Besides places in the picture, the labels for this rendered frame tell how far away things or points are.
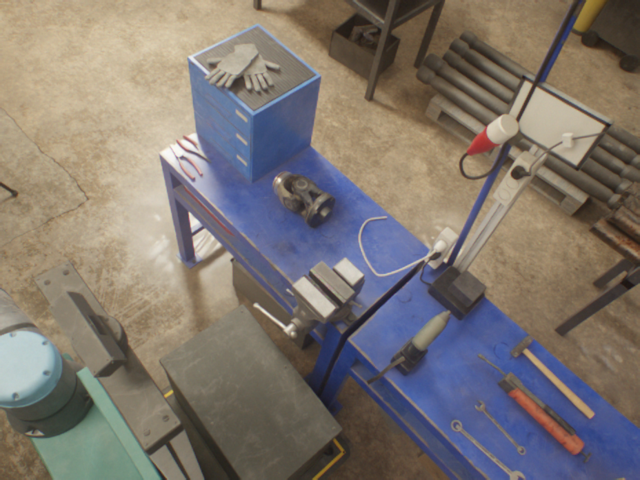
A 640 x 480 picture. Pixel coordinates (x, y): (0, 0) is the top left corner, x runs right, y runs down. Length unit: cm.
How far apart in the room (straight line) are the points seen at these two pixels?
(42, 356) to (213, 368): 68
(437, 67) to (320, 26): 105
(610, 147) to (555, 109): 244
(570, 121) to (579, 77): 330
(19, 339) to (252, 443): 78
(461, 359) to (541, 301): 142
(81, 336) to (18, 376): 51
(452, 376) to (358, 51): 263
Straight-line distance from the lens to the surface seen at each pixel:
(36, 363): 132
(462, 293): 197
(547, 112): 154
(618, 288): 286
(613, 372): 337
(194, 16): 439
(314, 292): 170
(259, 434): 180
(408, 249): 212
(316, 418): 182
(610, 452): 214
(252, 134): 197
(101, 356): 80
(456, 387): 195
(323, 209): 202
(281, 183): 208
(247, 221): 209
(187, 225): 272
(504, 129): 155
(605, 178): 373
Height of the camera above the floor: 261
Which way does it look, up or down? 58 degrees down
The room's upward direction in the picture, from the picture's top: 16 degrees clockwise
